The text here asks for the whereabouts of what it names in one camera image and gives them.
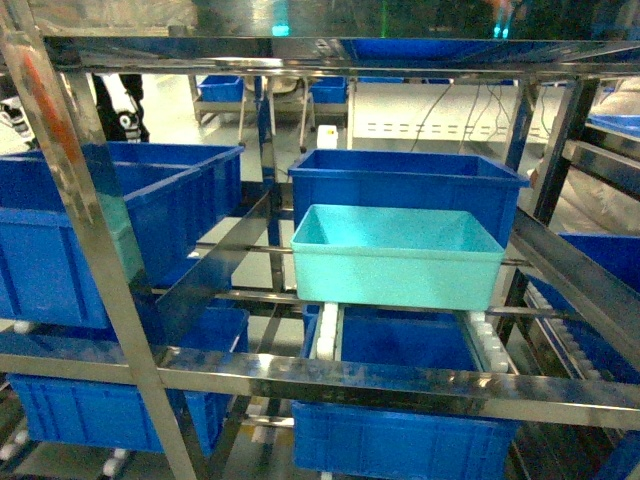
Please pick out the blue bin bottom left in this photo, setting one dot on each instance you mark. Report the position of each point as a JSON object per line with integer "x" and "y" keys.
{"x": 114, "y": 416}

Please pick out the white roller track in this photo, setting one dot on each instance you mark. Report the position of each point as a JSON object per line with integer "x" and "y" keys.
{"x": 328, "y": 336}

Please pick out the blue plastic bin centre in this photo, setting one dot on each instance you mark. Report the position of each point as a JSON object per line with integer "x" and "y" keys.
{"x": 434, "y": 181}

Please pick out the blue bin right shelf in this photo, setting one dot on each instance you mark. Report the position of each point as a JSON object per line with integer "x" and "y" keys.
{"x": 595, "y": 275}

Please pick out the teal plastic bin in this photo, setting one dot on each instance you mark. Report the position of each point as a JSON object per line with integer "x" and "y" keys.
{"x": 434, "y": 259}

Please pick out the blue bin lower middle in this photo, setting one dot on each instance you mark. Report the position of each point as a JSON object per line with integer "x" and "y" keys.
{"x": 405, "y": 338}

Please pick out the steel shelf frame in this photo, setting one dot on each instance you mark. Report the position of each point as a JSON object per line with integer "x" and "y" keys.
{"x": 49, "y": 47}

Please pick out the long blue plastic bin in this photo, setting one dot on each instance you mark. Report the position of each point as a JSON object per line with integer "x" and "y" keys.
{"x": 175, "y": 194}

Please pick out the blue bin bottom centre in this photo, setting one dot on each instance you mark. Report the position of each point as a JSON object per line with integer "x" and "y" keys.
{"x": 398, "y": 445}

